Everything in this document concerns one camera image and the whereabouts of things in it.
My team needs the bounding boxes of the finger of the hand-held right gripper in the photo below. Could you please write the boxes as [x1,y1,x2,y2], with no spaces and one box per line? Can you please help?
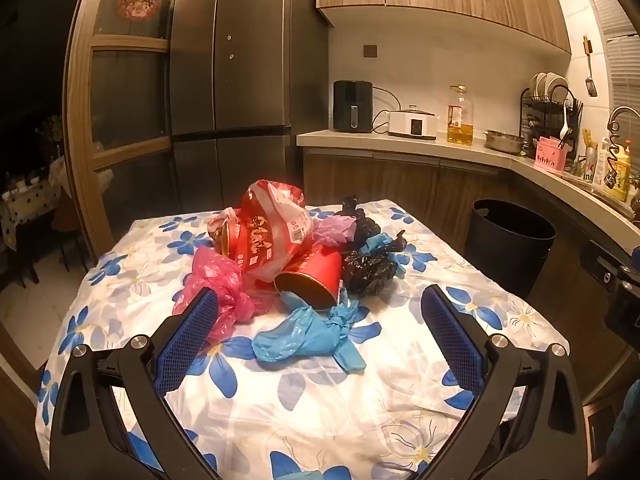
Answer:
[580,240,640,286]

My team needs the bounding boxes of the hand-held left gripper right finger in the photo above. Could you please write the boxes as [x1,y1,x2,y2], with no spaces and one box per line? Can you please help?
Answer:
[420,284,588,480]

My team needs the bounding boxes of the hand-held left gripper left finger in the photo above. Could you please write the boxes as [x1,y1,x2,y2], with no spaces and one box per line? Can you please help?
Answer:
[49,286,221,480]

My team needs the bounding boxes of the pink plastic bag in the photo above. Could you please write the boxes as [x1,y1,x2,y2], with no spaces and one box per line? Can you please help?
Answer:
[172,247,256,332]

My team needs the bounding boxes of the black trash bin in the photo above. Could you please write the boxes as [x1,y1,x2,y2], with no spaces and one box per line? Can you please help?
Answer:
[464,199,557,302]

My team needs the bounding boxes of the black plastic bag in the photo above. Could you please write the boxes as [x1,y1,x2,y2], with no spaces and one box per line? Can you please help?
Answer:
[342,245,408,297]
[342,199,382,247]

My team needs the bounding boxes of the red tin can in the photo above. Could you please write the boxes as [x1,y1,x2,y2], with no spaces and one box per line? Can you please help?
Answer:
[207,207,246,259]
[274,247,344,309]

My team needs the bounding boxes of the small blue plastic bag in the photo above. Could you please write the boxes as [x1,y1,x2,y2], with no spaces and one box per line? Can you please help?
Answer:
[360,232,397,259]

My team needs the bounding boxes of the red white plastic bag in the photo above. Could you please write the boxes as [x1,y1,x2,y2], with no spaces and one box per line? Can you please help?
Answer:
[235,179,318,283]

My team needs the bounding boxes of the purple plastic bag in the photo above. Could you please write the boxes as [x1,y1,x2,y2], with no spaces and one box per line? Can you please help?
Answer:
[310,214,359,249]

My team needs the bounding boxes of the person's right forearm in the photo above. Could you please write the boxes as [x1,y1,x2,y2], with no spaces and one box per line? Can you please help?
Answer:
[621,379,640,463]

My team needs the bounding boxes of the yellow detergent bottle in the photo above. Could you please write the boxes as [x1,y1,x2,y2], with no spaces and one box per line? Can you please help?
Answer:
[602,141,632,204]

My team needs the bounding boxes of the silver drink can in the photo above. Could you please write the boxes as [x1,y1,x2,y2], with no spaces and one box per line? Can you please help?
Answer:
[582,147,601,184]

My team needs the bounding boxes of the white plastic bottle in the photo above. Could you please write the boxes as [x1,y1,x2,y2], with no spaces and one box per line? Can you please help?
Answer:
[595,137,612,188]

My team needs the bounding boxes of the pink utensil holder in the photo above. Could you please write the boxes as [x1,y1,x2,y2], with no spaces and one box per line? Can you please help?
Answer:
[534,136,576,174]

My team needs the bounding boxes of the blue floral cloth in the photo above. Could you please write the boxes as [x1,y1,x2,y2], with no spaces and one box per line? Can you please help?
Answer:
[37,199,571,480]

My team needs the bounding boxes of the steel basin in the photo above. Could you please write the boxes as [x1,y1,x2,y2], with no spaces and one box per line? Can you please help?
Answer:
[483,130,527,155]

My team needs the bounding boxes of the steel faucet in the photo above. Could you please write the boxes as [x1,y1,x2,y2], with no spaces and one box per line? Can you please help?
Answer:
[607,106,640,161]

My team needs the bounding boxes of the black dish rack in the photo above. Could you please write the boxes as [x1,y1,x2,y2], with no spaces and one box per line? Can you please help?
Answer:
[520,72,582,155]

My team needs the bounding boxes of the wooden base cabinet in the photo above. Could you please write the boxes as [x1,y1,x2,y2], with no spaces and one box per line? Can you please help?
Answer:
[302,147,640,401]

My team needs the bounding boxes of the hanging metal spatula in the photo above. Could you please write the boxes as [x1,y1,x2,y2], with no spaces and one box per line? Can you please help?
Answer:
[582,36,599,98]

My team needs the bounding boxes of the cooking oil bottle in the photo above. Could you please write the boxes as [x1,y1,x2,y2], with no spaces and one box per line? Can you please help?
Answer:
[446,85,475,145]

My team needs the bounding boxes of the white electric cooker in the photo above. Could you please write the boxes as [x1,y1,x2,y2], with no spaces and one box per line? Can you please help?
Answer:
[388,106,440,140]

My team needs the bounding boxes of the table with dotted cloth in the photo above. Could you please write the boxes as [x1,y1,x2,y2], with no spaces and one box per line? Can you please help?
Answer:
[0,175,62,252]

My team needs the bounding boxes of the light stone countertop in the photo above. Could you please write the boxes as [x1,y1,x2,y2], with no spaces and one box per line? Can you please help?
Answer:
[296,130,640,226]

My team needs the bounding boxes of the window blinds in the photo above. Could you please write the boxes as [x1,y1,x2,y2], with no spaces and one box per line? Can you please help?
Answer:
[580,0,640,111]

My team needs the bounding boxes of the black air fryer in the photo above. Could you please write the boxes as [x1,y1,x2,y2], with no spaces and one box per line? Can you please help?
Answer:
[333,80,375,134]

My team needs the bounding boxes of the grey refrigerator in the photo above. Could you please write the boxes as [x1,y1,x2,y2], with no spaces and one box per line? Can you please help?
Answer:
[169,0,332,216]

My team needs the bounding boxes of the wooden glass door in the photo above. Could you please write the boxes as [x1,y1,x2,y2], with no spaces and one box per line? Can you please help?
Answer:
[62,0,206,261]

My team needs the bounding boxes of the red round door decoration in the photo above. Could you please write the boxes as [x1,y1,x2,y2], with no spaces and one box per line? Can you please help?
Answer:
[117,0,164,22]

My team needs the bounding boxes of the black coiled wire holder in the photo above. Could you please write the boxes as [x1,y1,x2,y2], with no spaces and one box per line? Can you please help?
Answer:
[602,120,624,187]

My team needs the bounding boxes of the black power cable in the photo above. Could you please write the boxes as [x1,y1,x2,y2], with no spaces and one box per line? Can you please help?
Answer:
[372,86,404,135]

